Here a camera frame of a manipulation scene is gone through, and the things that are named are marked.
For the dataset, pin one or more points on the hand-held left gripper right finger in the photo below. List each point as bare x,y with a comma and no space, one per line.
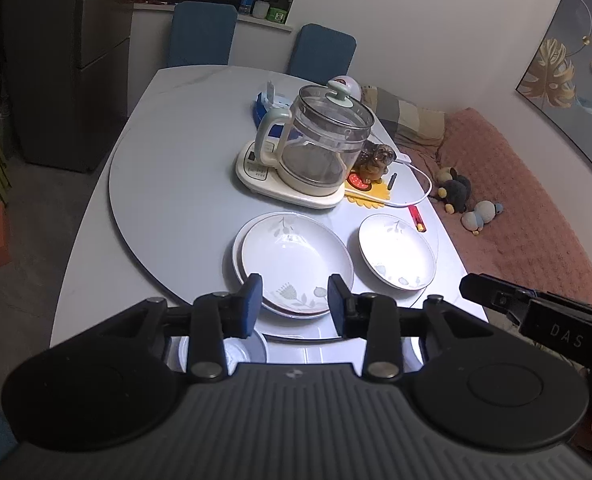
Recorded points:
337,306

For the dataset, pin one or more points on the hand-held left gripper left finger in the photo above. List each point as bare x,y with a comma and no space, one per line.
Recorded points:
253,306

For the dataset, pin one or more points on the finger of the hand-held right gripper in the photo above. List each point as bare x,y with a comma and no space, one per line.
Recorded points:
486,290

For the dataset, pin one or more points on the white plastic bowl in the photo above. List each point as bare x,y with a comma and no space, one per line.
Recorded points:
241,352

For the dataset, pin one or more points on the floral plate with orange rim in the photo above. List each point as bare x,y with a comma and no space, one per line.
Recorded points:
296,260
396,255

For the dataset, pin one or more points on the large white plate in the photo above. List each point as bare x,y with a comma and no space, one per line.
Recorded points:
236,260

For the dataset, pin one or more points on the pink sofa cover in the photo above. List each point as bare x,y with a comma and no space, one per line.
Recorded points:
516,250

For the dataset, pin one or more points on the blue penguin plush toy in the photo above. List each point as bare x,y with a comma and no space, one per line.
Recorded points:
481,217

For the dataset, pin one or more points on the red lighter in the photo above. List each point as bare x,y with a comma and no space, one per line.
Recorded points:
417,217

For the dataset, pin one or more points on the black and yellow plush toy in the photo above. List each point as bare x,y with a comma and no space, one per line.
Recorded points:
456,192

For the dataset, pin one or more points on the yellow scalloped mat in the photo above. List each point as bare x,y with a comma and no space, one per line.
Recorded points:
363,196

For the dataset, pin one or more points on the cream kettle base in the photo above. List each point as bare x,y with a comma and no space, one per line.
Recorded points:
256,170

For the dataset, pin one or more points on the small dark stick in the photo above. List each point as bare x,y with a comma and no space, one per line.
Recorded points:
392,180

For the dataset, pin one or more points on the grey round turntable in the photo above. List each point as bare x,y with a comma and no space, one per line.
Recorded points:
176,185

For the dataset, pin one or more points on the brown toad figurine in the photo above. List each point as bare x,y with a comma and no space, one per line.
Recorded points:
373,162

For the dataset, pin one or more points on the plaid pillow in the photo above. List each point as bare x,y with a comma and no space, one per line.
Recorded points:
406,117

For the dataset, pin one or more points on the glass kettle lid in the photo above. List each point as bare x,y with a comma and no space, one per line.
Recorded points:
338,107

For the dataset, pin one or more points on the blue tissue pack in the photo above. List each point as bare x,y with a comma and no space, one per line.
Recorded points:
271,105

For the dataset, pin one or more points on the white dome device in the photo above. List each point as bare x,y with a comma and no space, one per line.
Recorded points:
348,87

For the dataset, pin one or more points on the green box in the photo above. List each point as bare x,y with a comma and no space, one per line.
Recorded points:
277,15

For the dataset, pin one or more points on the white jar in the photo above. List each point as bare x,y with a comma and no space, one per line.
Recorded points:
260,10

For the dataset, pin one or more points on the dark cabinet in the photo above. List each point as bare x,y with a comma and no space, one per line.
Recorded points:
76,60

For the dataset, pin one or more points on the framed leaf wall painting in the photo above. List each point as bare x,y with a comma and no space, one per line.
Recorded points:
566,60

